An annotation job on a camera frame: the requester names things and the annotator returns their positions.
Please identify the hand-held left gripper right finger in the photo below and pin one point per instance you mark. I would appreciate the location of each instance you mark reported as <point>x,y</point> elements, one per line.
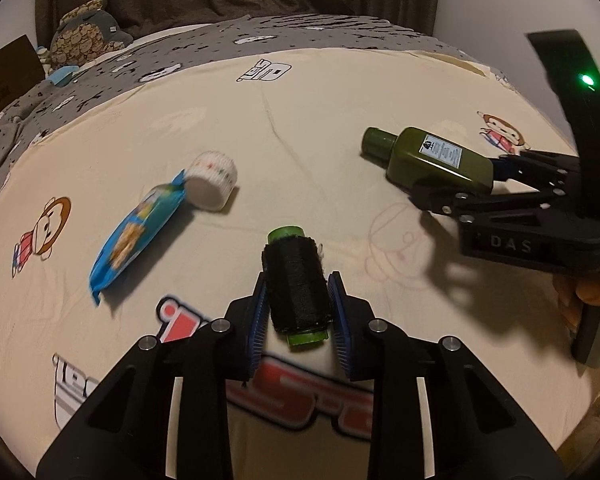
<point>340,330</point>

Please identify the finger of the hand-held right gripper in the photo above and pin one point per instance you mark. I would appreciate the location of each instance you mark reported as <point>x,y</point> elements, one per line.
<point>502,166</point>
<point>440,202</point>

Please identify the white patterned tape roll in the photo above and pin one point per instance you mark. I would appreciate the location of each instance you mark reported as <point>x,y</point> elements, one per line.
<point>212,180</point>

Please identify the blue snack packet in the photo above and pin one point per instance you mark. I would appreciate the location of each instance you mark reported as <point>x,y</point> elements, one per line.
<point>130,235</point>

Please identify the person's right hand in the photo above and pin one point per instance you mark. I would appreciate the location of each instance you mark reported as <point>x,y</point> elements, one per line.
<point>587,290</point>

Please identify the grey printed blanket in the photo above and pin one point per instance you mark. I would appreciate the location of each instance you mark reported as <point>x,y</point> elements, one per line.
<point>130,65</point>

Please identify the grey patterned plush toy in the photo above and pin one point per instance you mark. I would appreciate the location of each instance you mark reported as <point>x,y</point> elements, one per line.
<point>80,35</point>

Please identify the small blue cloth item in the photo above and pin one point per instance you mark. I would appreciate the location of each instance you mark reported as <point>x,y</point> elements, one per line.
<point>61,76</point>

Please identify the black hair roller green core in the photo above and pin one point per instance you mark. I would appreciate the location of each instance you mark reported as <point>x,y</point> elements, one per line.
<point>297,285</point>

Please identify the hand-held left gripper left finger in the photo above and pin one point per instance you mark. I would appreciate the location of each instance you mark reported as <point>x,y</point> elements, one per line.
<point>257,330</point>

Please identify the large dark green bottle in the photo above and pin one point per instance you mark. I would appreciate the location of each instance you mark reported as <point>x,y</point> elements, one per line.
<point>430,160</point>

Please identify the brown wooden headboard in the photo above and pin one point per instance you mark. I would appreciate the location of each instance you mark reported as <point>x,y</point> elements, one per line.
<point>5,80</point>

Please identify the white pillow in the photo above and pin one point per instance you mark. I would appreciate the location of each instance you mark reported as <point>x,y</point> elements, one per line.
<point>175,35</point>

